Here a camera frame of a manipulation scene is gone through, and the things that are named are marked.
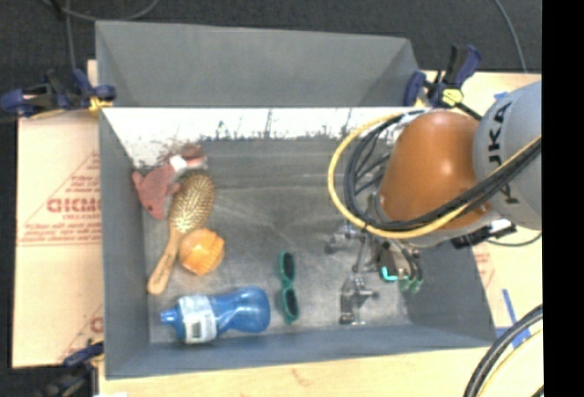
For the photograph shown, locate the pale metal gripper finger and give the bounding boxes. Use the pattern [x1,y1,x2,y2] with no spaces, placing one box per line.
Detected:
[339,275,381,327]
[324,223,367,256]

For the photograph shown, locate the green sunglasses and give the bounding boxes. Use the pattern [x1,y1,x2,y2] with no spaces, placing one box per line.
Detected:
[276,249,301,326]

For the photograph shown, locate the blue plastic bottle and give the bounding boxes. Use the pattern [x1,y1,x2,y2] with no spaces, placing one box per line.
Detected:
[158,286,272,346]

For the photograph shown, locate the orange ribbed ball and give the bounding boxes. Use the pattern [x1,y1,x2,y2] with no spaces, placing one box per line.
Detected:
[178,227,226,277]

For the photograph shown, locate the wooden hairbrush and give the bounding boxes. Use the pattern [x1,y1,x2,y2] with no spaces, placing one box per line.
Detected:
[146,172,216,297]

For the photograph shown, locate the grey metal bin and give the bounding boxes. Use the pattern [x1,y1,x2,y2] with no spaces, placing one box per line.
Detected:
[94,20,498,380]

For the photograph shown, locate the pink plush toy animal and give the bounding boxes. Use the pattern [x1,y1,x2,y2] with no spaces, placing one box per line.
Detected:
[131,143,210,221]

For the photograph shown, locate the brown cardboard board, red print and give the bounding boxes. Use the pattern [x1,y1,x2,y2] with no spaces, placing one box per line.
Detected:
[11,58,543,370]

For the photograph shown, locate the black cylinder on white bracket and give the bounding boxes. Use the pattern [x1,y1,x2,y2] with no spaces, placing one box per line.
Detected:
[450,219,519,250]

